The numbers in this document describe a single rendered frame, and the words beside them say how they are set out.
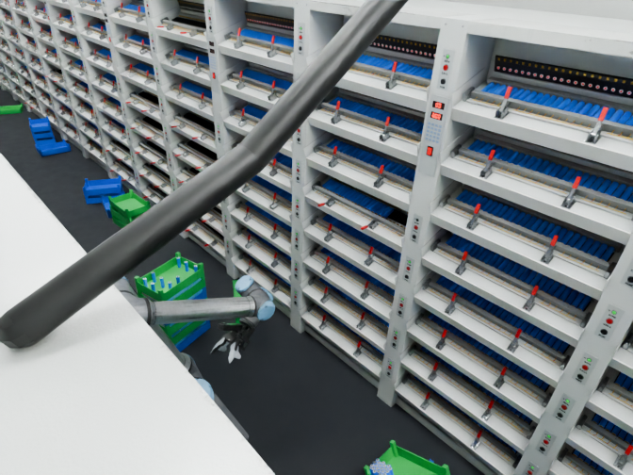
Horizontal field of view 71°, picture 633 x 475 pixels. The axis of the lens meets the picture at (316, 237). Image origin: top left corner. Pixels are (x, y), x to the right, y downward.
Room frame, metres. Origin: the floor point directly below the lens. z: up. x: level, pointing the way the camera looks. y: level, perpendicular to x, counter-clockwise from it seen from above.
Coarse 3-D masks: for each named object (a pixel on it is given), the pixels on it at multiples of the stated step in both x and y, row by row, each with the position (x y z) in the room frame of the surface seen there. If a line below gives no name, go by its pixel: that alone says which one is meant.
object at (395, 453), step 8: (392, 440) 1.23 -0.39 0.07; (392, 448) 1.21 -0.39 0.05; (400, 448) 1.20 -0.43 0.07; (384, 456) 1.18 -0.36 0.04; (392, 456) 1.20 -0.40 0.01; (400, 456) 1.19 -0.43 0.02; (408, 456) 1.17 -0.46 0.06; (416, 456) 1.14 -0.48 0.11; (392, 464) 1.16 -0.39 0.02; (400, 464) 1.15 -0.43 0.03; (408, 464) 1.14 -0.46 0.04; (416, 464) 1.14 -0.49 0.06; (424, 464) 1.11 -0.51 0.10; (432, 464) 1.09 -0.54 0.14; (368, 472) 1.09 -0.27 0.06; (400, 472) 1.10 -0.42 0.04; (408, 472) 1.10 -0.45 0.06; (416, 472) 1.09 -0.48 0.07; (424, 472) 1.08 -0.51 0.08; (432, 472) 1.08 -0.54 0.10; (440, 472) 1.06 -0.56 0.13; (448, 472) 1.03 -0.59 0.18
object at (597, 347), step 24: (624, 264) 1.03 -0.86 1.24; (624, 288) 1.01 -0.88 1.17; (600, 312) 1.03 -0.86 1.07; (624, 312) 0.99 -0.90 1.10; (576, 360) 1.02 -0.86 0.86; (600, 360) 0.98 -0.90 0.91; (576, 384) 1.00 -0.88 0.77; (552, 408) 1.02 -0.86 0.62; (576, 408) 0.98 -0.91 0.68; (552, 432) 1.00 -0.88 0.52; (528, 456) 1.02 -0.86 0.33; (552, 456) 0.98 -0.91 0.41
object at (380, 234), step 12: (312, 180) 2.00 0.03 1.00; (324, 180) 2.05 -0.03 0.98; (312, 192) 1.98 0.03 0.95; (360, 192) 1.91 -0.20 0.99; (312, 204) 1.94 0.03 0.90; (336, 204) 1.86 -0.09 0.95; (384, 204) 1.81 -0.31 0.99; (336, 216) 1.82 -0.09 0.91; (348, 216) 1.77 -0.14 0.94; (360, 216) 1.76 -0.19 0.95; (360, 228) 1.71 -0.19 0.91; (384, 228) 1.66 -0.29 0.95; (384, 240) 1.61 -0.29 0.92; (396, 240) 1.58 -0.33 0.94
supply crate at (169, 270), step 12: (168, 264) 2.01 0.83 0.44; (192, 264) 2.02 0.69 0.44; (144, 276) 1.87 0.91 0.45; (156, 276) 1.94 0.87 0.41; (168, 276) 1.94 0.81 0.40; (180, 276) 1.95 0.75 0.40; (192, 276) 1.91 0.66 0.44; (144, 288) 1.79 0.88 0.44; (156, 288) 1.83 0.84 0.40; (168, 288) 1.84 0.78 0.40; (180, 288) 1.83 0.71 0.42; (156, 300) 1.74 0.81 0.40
